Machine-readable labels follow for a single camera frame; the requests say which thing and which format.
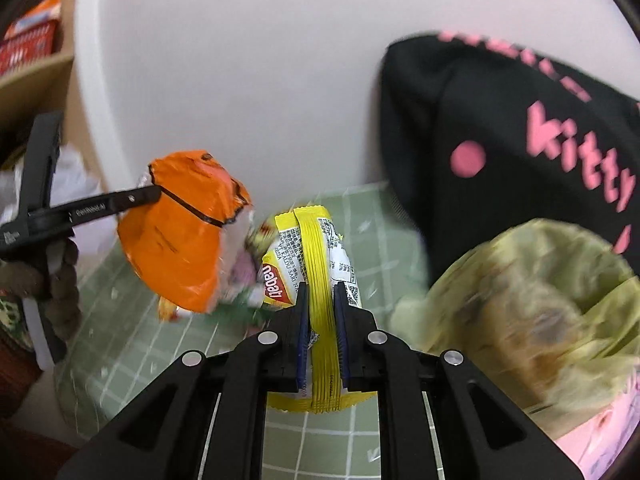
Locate red box on shelf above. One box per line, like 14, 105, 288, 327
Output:
1, 0, 62, 75

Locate green grid bed sheet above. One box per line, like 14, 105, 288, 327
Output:
55, 183, 427, 479

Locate yellow-green trash bag bin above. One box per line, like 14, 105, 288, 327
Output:
390, 219, 639, 439

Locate black hello kitty pillow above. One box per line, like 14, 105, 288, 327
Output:
378, 32, 639, 278

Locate gloved camouflage hand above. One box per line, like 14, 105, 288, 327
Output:
1, 240, 81, 370

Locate yellow nabati wafer wrapper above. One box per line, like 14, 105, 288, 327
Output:
262, 205, 373, 414

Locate pink floral blanket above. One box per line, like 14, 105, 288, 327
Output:
555, 388, 639, 479

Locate orange snack bag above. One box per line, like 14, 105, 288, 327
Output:
117, 151, 254, 314

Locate white plastic bag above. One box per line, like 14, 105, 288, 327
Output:
1, 144, 117, 266

